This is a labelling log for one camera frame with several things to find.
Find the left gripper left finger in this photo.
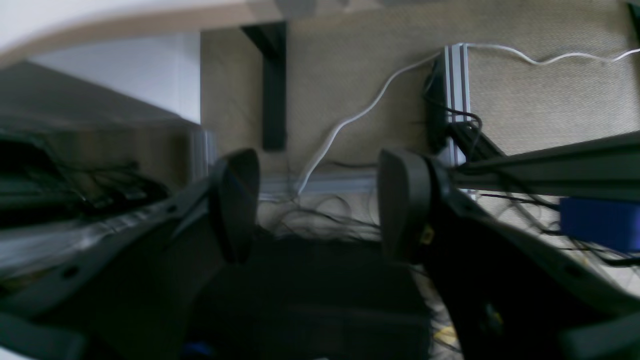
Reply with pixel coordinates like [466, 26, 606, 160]
[1, 148, 260, 360]

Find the aluminium frame profile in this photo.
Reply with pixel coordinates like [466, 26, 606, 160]
[425, 43, 506, 168]

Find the blue box on floor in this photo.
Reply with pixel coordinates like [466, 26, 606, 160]
[558, 197, 640, 253]

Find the black table leg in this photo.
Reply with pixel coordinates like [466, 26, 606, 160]
[241, 22, 288, 153]

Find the white cable on floor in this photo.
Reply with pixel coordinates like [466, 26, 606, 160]
[295, 42, 640, 197]

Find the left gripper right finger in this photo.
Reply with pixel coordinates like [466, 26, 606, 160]
[377, 149, 640, 360]

